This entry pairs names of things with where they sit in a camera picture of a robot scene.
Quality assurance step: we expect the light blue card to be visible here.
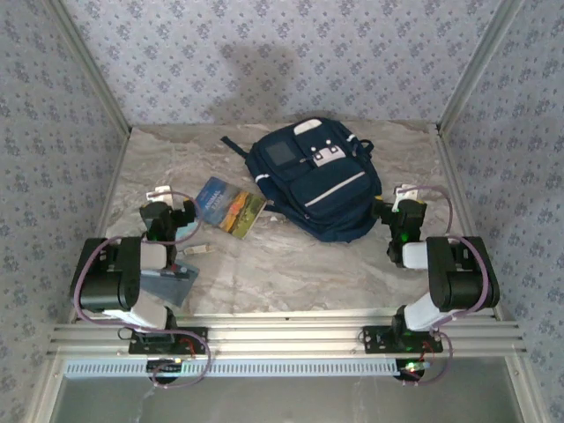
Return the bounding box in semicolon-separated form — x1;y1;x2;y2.
174;219;198;242

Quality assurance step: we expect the Animal Farm paperback book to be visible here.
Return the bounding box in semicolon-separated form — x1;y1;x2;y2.
195;176;268;241

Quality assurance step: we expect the navy blue backpack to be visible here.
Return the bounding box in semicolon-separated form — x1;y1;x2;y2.
219;116;382;243

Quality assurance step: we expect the black controller board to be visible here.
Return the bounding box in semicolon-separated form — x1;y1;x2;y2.
395;359;431;382
146;359;184;382

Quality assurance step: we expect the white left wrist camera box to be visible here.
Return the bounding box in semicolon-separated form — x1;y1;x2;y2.
146;186;174;204

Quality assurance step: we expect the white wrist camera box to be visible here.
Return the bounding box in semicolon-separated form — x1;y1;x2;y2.
393;184;419;204
146;186;174;204

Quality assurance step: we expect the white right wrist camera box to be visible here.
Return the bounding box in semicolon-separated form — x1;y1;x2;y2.
393;184;419;204

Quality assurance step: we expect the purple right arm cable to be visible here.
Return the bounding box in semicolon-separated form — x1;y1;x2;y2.
398;184;494;390

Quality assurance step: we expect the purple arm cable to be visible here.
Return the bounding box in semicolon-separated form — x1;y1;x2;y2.
398;184;494;390
72;190;213;390

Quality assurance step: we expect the aluminium side rail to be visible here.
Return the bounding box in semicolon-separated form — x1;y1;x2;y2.
434;125;506;321
65;127;133;325

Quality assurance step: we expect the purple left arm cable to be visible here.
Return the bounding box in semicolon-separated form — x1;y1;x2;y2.
72;190;213;390

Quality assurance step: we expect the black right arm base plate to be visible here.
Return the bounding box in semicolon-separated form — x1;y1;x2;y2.
361;325;444;356

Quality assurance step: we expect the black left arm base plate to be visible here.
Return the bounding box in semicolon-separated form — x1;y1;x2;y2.
128;326;209;356

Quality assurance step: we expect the aluminium corner post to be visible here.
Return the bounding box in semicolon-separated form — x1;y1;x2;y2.
435;0;528;133
41;0;133;136

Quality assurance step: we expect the aluminium frame rail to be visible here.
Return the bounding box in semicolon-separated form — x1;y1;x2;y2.
47;313;529;359

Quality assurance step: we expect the grey slotted cable duct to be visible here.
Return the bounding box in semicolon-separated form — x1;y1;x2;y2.
63;359;400;379

